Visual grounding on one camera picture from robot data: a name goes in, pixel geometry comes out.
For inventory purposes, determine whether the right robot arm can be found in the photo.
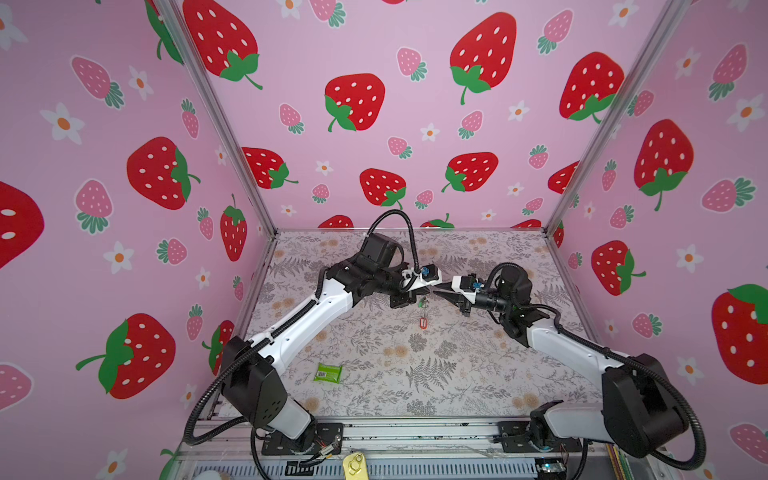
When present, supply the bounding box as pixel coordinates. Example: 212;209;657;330
418;262;707;471

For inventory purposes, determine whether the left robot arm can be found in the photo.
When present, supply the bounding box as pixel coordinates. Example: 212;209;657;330
182;229;439;452

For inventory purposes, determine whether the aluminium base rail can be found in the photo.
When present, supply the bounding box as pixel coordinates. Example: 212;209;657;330
168;417;678;479

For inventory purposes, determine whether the green packet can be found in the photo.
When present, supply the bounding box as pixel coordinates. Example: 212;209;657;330
314;363;343;384

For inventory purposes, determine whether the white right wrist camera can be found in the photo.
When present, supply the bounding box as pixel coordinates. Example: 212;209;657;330
451;274;484;298

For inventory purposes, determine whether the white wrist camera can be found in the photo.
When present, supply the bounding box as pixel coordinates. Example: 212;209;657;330
402;264;443;287
451;274;484;298

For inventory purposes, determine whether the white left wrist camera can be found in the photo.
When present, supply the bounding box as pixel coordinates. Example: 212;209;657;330
402;264;443;287

